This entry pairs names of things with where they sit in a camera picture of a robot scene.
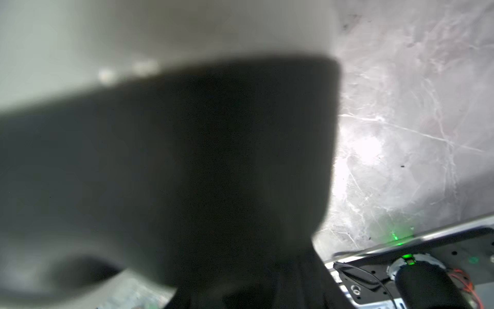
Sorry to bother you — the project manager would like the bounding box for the white hard-shell suitcase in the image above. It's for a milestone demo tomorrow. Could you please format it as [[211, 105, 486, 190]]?
[[1, 1, 341, 308]]

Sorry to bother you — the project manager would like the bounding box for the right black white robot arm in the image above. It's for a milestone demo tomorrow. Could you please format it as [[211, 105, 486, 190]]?
[[387, 254, 471, 308]]

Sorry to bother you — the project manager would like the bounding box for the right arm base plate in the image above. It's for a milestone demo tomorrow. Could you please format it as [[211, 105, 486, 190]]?
[[333, 227, 494, 306]]

